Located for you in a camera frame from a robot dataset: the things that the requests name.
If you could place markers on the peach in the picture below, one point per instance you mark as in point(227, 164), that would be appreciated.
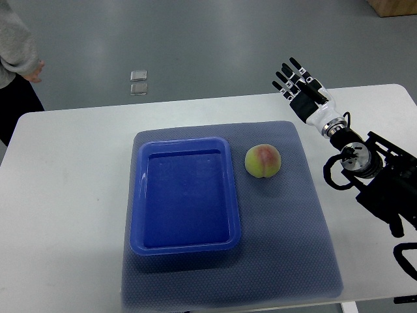
point(262, 161)

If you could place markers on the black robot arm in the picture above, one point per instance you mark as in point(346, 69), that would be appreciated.
point(384, 174)

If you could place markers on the person in grey sweater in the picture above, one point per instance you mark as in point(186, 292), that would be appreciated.
point(20, 68)

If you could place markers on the wooden box corner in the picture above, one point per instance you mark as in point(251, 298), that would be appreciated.
point(393, 8)

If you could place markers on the blue grey mesh mat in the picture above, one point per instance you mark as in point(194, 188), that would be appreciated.
point(285, 252)

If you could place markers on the white table leg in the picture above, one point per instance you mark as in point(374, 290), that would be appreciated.
point(349, 307)

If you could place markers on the upper metal floor plate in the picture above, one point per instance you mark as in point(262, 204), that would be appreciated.
point(138, 75)

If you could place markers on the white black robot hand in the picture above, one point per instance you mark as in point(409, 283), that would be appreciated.
point(307, 97)

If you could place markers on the blue plastic tray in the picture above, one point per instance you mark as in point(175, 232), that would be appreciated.
point(185, 198)

